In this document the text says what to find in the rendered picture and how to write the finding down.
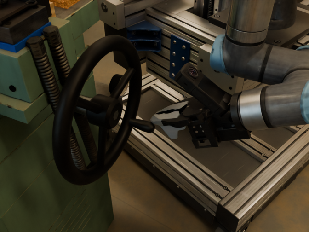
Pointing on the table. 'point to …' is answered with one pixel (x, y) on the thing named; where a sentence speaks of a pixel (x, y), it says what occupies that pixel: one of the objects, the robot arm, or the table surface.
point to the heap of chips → (64, 3)
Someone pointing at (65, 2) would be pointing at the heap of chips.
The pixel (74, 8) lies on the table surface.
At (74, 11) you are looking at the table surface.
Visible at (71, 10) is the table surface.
